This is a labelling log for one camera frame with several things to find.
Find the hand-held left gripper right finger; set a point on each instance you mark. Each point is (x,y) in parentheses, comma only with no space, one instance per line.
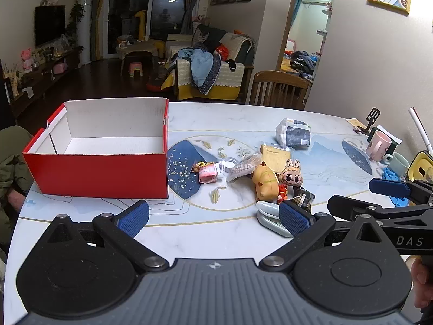
(294,218)

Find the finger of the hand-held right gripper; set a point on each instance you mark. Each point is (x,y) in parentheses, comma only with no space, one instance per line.
(345,206)
(389,187)

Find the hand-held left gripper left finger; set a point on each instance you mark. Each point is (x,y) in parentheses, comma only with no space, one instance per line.
(135,218)

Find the small orange toy figure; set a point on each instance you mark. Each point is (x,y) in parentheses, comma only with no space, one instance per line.
(282,194)

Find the yellow plush toy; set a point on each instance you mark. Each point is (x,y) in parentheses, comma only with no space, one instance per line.
(265,181)

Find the red cardboard box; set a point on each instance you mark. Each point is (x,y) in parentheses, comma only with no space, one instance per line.
(101,172)

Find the yellow packet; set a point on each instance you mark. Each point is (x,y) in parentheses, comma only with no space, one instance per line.
(274,157)

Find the clear cotton swab bag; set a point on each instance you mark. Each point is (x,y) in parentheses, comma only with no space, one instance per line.
(242,171)

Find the white blue tissue pack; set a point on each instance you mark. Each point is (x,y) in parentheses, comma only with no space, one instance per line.
(294,135)

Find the pink white tube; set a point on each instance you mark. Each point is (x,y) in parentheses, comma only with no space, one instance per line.
(207,173)

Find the person's right hand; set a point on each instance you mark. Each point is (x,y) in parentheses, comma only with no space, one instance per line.
(423,294)

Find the blue silicone mat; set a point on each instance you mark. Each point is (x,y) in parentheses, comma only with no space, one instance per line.
(390,174)

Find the green mug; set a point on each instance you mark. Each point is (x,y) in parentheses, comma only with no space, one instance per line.
(399,164)

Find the yellow tissue container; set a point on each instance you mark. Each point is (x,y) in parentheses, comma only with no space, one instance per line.
(423,162)

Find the brown rabbit-eared doll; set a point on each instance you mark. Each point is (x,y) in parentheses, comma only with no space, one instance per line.
(290,176)

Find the pink mug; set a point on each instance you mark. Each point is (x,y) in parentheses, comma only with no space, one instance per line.
(379,145)

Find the white pen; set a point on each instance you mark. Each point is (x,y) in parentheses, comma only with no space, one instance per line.
(419,128)

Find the paper card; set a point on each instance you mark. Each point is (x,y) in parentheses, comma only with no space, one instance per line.
(355,122)

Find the black phone stand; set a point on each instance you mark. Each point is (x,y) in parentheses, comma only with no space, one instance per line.
(372,115)

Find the small orange candy packet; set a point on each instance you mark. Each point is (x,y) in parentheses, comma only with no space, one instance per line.
(195,168)

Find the red floor basin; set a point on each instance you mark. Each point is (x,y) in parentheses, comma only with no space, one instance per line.
(155,86)

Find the olive green jacket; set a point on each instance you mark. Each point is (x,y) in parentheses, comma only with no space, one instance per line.
(13,162)

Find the wooden chair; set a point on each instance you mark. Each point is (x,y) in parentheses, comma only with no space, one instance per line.
(277,78)

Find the pink stool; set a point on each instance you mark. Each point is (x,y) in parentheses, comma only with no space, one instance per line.
(136,67)

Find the dark clothes pile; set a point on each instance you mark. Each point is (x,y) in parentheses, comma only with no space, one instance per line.
(301,61)

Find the sofa with yellow cover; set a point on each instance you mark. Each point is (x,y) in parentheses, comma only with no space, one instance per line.
(233,71)

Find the blue clothing pile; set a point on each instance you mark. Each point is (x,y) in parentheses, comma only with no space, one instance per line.
(203,64)

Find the pink bag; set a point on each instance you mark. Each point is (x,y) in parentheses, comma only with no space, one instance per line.
(59,67)

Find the coffee table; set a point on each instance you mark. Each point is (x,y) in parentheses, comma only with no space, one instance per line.
(135,49)

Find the dark television cabinet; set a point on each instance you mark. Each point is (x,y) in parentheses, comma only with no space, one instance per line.
(40,78)

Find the orange garment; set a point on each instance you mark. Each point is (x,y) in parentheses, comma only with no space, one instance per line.
(222,51)

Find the pink pig plush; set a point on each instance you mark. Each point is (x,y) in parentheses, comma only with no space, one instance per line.
(27,57)

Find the yellow giraffe toy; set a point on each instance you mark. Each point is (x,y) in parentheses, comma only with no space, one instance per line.
(140,23)

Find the white tower air conditioner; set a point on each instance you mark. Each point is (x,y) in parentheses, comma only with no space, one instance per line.
(84,23)

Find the yellow grey curtain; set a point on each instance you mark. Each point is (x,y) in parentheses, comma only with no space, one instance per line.
(101,13)

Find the black television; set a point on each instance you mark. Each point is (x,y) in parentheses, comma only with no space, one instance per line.
(50,23)

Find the potted plant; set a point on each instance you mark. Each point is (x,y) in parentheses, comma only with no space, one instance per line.
(76,13)

